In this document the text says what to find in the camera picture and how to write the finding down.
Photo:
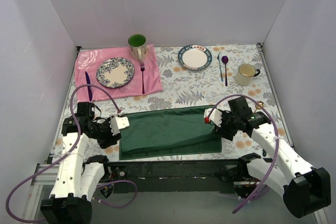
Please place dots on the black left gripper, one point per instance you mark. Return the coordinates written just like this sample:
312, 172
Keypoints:
108, 138

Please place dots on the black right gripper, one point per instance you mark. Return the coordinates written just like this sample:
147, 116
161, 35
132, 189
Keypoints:
222, 128

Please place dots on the dark green cloth napkin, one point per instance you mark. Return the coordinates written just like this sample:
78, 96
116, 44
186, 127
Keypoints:
169, 132

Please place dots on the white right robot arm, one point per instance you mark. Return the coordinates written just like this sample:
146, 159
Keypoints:
303, 188

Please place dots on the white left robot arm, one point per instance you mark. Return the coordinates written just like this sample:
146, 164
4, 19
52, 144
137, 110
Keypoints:
70, 198

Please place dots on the purple blue knife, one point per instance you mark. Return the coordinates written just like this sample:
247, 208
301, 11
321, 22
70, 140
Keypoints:
88, 87

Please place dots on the floral patterned tablecloth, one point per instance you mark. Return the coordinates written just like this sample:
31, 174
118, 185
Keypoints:
183, 88

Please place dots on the blue floral patterned plate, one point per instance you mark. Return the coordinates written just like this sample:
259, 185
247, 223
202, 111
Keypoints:
115, 72

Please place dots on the purple metallic spoon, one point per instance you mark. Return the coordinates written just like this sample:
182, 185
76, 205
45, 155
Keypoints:
225, 61

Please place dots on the blue metallic teaspoon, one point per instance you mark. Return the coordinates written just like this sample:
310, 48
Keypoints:
220, 68

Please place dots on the pink cloth placemat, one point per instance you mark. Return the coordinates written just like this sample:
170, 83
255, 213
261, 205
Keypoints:
90, 60

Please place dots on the white plate blue lettered rim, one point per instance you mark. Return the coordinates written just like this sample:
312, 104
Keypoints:
194, 57

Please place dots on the purple metallic fork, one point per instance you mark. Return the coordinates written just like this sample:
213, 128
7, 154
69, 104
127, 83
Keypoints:
142, 70

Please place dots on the green interior ceramic mug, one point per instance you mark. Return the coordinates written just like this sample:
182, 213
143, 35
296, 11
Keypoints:
138, 47

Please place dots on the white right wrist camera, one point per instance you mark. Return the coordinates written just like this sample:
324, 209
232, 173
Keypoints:
213, 116

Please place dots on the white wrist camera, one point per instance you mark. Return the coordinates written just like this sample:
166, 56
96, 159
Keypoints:
118, 123
213, 116

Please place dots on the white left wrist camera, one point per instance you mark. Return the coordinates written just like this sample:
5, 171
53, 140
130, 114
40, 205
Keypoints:
118, 123

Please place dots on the gold spoon teal handle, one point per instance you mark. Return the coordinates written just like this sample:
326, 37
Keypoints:
259, 105

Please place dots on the gold fork teal handle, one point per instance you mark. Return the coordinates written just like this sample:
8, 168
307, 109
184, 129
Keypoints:
264, 153

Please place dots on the cream enamel mug black handle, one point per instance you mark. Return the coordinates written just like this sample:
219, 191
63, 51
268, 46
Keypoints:
245, 74

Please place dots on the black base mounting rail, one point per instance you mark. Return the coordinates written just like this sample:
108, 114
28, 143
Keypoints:
222, 175

